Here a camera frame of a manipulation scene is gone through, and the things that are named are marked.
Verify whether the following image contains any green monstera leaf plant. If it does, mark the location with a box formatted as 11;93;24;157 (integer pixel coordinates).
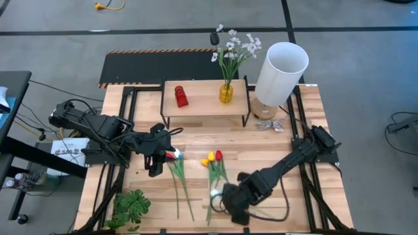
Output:
103;189;152;232

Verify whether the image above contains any yellow extension cord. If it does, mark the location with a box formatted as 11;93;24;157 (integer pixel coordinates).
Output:
94;0;126;12

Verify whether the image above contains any black side desk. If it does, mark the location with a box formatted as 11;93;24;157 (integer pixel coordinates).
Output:
0;70;88;221

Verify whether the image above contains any white blossom flower spray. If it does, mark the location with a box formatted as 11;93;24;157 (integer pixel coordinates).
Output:
210;23;263;86

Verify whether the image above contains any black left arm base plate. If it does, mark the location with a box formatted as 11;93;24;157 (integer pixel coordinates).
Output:
81;146;133;165

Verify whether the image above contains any grey floor stand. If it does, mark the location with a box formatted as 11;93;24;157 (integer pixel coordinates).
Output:
388;114;418;134

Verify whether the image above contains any yellow glass vase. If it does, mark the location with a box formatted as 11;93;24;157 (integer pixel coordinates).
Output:
218;83;234;104

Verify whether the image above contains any black looped floor cable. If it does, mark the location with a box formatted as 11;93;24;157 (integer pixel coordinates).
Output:
384;112;418;156

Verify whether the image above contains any black hazard striped floor mat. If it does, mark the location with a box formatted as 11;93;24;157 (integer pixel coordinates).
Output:
98;48;239;89

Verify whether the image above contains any wooden shelf with black legs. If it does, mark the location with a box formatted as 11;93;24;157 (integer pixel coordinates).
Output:
159;75;251;131

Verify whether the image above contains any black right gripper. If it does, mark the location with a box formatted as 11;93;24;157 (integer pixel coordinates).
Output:
222;172;262;226

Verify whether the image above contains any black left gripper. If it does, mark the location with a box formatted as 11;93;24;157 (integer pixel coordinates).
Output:
132;123;177;178

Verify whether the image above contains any white cardboard box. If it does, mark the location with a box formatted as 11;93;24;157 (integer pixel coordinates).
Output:
47;137;89;177

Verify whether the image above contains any orange yellow artificial tulip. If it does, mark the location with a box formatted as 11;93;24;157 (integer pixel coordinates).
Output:
201;158;216;226

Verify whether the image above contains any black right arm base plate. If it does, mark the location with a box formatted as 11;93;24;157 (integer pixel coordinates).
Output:
291;136;340;165

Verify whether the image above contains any red glass vase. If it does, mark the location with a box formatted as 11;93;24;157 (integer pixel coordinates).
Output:
174;85;189;108

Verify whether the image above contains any crumpled clear plastic wrapper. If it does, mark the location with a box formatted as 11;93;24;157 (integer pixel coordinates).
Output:
255;119;284;133

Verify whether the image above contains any white shade table lamp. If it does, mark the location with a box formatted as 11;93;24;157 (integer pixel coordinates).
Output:
249;41;310;121

